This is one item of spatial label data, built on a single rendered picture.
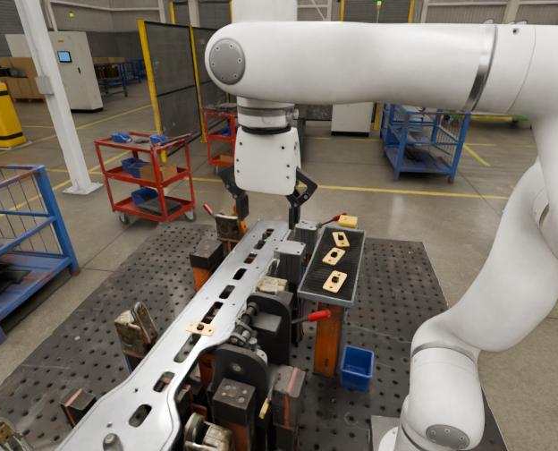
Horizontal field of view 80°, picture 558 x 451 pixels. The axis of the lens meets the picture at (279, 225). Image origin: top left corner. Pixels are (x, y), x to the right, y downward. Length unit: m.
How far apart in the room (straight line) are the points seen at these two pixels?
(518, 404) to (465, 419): 1.74
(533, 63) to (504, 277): 0.28
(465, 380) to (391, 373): 0.64
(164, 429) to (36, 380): 0.74
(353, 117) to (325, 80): 6.97
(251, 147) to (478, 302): 0.42
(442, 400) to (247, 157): 0.51
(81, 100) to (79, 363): 10.17
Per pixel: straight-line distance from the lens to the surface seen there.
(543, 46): 0.45
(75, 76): 11.25
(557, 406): 2.53
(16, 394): 1.50
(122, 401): 0.92
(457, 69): 0.43
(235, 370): 0.73
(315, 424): 1.18
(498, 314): 0.59
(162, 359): 0.97
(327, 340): 1.14
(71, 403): 0.98
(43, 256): 3.38
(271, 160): 0.51
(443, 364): 0.71
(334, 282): 0.89
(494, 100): 0.45
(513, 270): 0.58
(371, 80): 0.43
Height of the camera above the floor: 1.71
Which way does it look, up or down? 28 degrees down
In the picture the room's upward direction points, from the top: straight up
